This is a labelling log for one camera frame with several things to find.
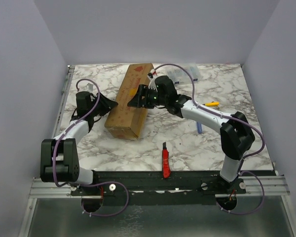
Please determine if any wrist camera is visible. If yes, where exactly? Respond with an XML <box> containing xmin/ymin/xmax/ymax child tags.
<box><xmin>148</xmin><ymin>69</ymin><xmax>157</xmax><ymax>91</ymax></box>
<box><xmin>83</xmin><ymin>83</ymin><xmax>94</xmax><ymax>93</ymax></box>

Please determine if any black mounting rail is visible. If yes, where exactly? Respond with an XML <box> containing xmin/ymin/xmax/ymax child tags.
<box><xmin>70</xmin><ymin>169</ymin><xmax>247</xmax><ymax>207</ymax></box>

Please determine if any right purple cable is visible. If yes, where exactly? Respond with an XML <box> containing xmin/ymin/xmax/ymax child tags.
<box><xmin>152</xmin><ymin>63</ymin><xmax>266</xmax><ymax>215</ymax></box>

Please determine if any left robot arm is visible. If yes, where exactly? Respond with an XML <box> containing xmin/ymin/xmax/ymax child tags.
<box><xmin>40</xmin><ymin>91</ymin><xmax>118</xmax><ymax>195</ymax></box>

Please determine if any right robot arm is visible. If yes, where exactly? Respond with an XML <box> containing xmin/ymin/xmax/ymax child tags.
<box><xmin>127</xmin><ymin>76</ymin><xmax>255</xmax><ymax>193</ymax></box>

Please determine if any aluminium frame rail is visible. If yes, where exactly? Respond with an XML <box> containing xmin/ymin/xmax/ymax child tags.
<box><xmin>31</xmin><ymin>169</ymin><xmax>292</xmax><ymax>198</ymax></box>

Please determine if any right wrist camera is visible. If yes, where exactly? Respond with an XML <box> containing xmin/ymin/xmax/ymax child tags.
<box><xmin>148</xmin><ymin>69</ymin><xmax>157</xmax><ymax>91</ymax></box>

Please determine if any clear plastic screw organizer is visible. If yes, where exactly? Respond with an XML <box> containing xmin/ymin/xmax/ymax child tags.
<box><xmin>164</xmin><ymin>63</ymin><xmax>203</xmax><ymax>86</ymax></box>

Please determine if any purple cable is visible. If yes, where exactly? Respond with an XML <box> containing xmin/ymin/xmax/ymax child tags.
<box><xmin>152</xmin><ymin>63</ymin><xmax>266</xmax><ymax>215</ymax></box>
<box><xmin>53</xmin><ymin>78</ymin><xmax>130</xmax><ymax>218</ymax></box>

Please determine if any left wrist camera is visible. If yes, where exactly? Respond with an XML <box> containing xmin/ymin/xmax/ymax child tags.
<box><xmin>83</xmin><ymin>83</ymin><xmax>94</xmax><ymax>93</ymax></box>

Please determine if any blue red screwdriver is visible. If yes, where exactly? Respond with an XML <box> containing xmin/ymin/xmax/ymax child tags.
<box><xmin>196</xmin><ymin>122</ymin><xmax>203</xmax><ymax>134</ymax></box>

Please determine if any red utility knife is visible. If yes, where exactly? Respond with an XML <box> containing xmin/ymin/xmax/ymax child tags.
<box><xmin>162</xmin><ymin>142</ymin><xmax>171</xmax><ymax>179</ymax></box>

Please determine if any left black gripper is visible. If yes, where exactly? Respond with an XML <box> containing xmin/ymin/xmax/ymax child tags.
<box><xmin>90</xmin><ymin>93</ymin><xmax>118</xmax><ymax>118</ymax></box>

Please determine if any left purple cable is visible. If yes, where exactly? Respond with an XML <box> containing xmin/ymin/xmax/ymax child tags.
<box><xmin>53</xmin><ymin>78</ymin><xmax>130</xmax><ymax>218</ymax></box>

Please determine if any yellow handled screwdriver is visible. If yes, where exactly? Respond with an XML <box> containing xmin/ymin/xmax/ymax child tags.
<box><xmin>203</xmin><ymin>102</ymin><xmax>220</xmax><ymax>107</ymax></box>

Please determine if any brown cardboard express box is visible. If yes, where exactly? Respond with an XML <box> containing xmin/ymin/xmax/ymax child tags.
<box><xmin>104</xmin><ymin>62</ymin><xmax>155</xmax><ymax>141</ymax></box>

